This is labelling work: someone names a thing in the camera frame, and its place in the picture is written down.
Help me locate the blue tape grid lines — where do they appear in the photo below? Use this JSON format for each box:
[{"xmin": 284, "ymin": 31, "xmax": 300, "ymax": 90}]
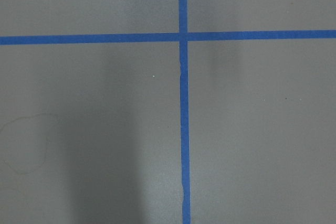
[{"xmin": 1, "ymin": 0, "xmax": 335, "ymax": 223}]

